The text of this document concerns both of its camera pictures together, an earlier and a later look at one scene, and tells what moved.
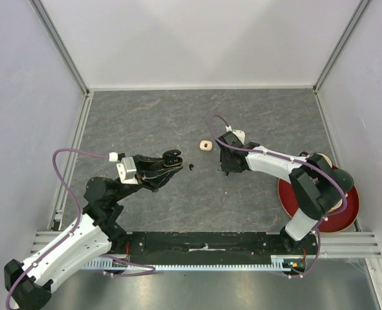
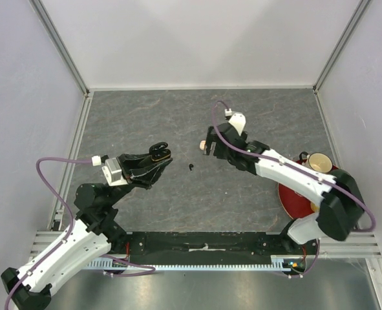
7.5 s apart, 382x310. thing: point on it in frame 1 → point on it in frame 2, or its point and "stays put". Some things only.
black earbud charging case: (170, 158) → (158, 151)
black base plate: (207, 248) stays put
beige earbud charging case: (205, 145) stays put
